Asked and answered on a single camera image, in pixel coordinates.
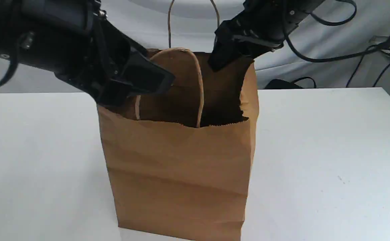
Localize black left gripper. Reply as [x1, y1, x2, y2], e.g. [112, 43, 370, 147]
[55, 17, 175, 106]

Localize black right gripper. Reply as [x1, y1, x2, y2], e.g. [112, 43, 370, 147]
[208, 0, 316, 72]

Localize brown paper bag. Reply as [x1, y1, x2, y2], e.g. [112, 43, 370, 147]
[97, 43, 259, 241]

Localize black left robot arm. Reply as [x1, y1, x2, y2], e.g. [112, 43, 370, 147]
[0, 0, 175, 106]

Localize black object behind table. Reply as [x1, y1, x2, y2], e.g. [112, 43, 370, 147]
[263, 76, 317, 90]

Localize grey backdrop cloth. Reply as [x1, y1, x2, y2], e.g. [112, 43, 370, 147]
[0, 0, 390, 93]

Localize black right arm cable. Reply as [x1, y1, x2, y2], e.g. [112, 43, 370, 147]
[284, 0, 390, 63]

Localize black cables at right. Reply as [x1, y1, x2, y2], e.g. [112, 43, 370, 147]
[346, 39, 390, 88]

